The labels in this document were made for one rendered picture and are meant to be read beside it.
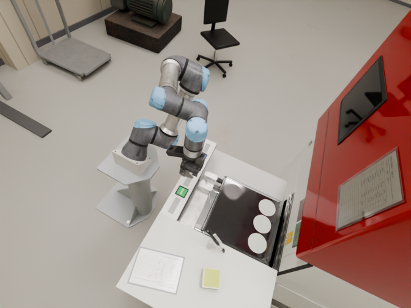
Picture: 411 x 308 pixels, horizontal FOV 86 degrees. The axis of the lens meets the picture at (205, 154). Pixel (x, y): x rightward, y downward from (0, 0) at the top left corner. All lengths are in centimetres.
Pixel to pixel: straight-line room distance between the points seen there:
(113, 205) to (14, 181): 92
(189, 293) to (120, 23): 368
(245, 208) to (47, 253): 162
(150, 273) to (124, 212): 117
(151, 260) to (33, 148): 202
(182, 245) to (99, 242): 117
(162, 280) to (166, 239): 16
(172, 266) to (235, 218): 42
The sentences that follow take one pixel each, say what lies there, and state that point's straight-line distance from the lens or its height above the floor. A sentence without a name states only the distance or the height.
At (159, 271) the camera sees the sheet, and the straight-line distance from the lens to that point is 110.
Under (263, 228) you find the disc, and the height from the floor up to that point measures 90.
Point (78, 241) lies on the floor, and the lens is 223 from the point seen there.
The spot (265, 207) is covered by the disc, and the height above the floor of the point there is 90.
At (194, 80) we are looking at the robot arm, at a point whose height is 136.
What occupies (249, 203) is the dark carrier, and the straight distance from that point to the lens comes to 134.
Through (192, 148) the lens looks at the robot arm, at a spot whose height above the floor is 142.
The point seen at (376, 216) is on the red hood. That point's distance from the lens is 68.
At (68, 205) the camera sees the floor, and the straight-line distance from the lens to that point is 237.
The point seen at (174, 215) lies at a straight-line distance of 116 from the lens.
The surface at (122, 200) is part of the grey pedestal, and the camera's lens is 225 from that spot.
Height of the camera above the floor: 206
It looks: 55 degrees down
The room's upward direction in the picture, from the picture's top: 16 degrees clockwise
